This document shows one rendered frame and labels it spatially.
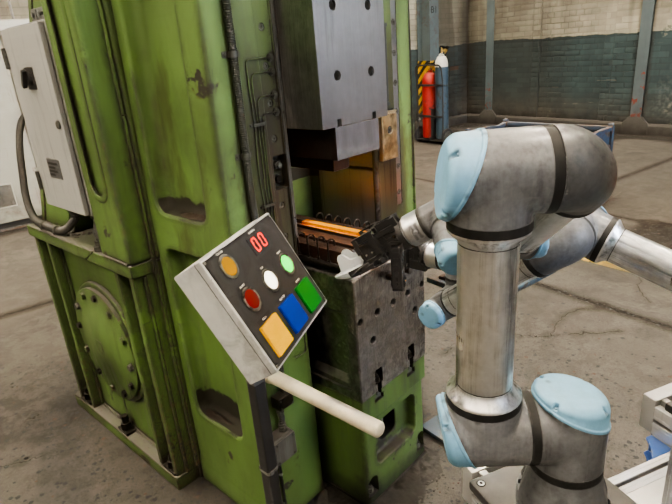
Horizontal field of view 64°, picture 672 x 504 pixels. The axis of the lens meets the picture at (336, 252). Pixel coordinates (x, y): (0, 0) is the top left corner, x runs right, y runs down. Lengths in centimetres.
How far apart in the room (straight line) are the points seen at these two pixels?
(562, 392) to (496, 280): 25
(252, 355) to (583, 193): 72
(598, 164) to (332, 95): 96
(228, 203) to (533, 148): 98
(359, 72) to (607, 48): 817
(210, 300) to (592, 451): 73
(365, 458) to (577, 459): 118
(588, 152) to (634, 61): 876
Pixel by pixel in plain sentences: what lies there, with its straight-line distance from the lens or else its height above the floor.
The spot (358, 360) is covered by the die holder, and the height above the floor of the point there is 63.
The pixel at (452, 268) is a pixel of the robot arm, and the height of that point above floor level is 115.
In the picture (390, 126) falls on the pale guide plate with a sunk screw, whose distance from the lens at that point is 198.
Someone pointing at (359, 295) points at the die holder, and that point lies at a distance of 167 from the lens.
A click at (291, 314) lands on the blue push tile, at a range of 125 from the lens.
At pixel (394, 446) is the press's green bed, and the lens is 218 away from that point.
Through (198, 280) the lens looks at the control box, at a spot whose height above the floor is 116.
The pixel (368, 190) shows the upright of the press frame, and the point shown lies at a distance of 201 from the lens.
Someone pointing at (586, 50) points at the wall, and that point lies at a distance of 985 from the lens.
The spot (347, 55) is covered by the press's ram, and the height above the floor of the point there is 155.
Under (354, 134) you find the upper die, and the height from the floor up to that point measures 133.
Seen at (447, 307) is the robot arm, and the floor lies 92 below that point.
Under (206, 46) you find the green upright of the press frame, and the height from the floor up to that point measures 160.
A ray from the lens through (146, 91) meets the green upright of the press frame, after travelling 180.
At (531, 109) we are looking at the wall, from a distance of 1039.
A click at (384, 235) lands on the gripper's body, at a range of 122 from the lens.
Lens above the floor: 158
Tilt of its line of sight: 21 degrees down
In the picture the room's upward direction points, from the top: 5 degrees counter-clockwise
